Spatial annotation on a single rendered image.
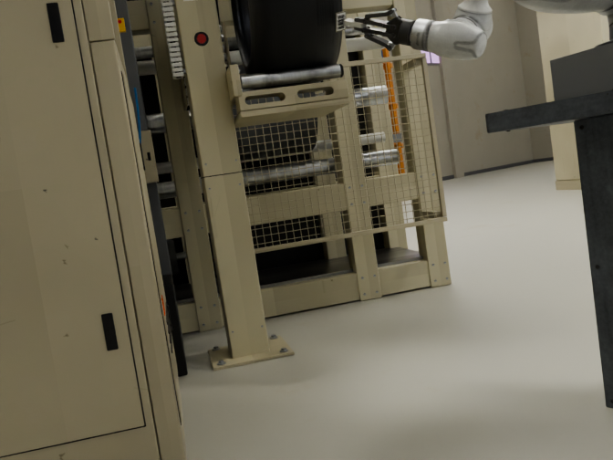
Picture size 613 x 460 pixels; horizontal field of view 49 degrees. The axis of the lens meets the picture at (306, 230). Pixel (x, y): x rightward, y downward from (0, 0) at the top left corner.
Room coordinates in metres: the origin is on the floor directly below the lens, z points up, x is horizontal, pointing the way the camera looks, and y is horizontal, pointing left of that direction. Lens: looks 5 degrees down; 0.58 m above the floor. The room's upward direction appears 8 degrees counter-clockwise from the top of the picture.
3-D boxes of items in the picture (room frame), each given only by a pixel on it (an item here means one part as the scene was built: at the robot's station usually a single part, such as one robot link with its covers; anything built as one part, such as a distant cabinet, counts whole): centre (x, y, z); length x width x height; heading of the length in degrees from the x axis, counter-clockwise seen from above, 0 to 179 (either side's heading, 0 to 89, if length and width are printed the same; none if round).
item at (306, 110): (2.35, 0.01, 0.80); 0.37 x 0.36 x 0.02; 12
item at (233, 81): (2.31, 0.19, 0.90); 0.40 x 0.03 x 0.10; 12
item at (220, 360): (2.28, 0.26, 0.01); 0.27 x 0.27 x 0.02; 12
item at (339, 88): (2.21, -0.02, 0.83); 0.36 x 0.09 x 0.06; 102
